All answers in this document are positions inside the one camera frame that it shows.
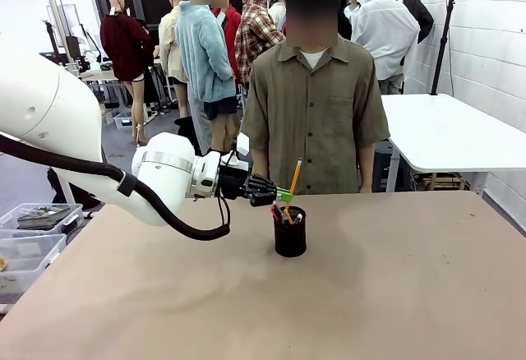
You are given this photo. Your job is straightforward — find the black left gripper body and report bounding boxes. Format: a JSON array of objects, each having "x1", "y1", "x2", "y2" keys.
[{"x1": 216, "y1": 164, "x2": 251, "y2": 201}]

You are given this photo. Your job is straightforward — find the yellow pencil with eraser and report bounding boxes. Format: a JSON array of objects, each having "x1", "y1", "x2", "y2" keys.
[{"x1": 285, "y1": 157, "x2": 303, "y2": 214}]

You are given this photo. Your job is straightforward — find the person's right forearm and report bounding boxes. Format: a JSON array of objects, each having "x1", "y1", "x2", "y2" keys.
[{"x1": 251, "y1": 147, "x2": 271, "y2": 181}]

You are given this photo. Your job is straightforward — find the person's left forearm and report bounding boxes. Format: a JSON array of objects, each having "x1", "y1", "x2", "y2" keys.
[{"x1": 358, "y1": 143, "x2": 376, "y2": 194}]

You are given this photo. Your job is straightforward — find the black mesh pen holder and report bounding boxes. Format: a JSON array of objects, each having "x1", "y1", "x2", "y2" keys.
[{"x1": 273, "y1": 205, "x2": 307, "y2": 258}]

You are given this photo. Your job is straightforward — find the person in olive shirt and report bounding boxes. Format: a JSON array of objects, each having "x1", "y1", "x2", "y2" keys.
[{"x1": 240, "y1": 0, "x2": 391, "y2": 196}]

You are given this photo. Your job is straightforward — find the light blue fleece mannequin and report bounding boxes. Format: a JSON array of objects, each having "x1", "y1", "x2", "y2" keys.
[{"x1": 173, "y1": 0, "x2": 240, "y2": 152}]

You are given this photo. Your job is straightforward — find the red jacket mannequin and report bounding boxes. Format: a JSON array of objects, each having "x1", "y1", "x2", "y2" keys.
[{"x1": 210, "y1": 0, "x2": 244, "y2": 86}]

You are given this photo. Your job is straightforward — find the cream jacket mannequin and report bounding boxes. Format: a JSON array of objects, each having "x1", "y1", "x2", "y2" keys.
[{"x1": 157, "y1": 0, "x2": 191, "y2": 119}]

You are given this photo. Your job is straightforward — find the plaid shirt hooded mannequin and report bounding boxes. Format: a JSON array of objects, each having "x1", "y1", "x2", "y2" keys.
[{"x1": 233, "y1": 0, "x2": 287, "y2": 86}]

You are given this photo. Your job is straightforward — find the dark red sweater mannequin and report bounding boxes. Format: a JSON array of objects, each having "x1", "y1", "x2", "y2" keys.
[{"x1": 99, "y1": 0, "x2": 155, "y2": 146}]

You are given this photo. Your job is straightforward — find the white table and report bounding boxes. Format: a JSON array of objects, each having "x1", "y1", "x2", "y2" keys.
[{"x1": 380, "y1": 93, "x2": 526, "y2": 195}]

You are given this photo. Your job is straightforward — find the clear plastic bin with tools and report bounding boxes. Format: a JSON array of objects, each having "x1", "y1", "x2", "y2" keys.
[{"x1": 0, "y1": 202, "x2": 85, "y2": 237}]

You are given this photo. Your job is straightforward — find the white shirt mannequin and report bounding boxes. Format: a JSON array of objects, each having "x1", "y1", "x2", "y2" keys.
[{"x1": 353, "y1": 0, "x2": 422, "y2": 95}]

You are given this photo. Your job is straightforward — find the clear plastic storage bin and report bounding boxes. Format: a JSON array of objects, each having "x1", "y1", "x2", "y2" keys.
[{"x1": 0, "y1": 233, "x2": 67, "y2": 296}]

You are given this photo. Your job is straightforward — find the black tripod stand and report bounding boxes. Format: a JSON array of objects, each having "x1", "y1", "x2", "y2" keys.
[{"x1": 428, "y1": 0, "x2": 459, "y2": 96}]

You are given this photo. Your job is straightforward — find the black jacket mannequin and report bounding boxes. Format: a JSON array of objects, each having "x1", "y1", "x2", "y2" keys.
[{"x1": 393, "y1": 0, "x2": 436, "y2": 45}]

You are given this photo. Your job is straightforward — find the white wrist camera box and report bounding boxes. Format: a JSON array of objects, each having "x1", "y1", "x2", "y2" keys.
[{"x1": 235, "y1": 133, "x2": 251, "y2": 157}]

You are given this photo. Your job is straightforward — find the black corrugated cable hose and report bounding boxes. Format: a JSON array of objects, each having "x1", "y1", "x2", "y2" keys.
[{"x1": 0, "y1": 132, "x2": 232, "y2": 241}]

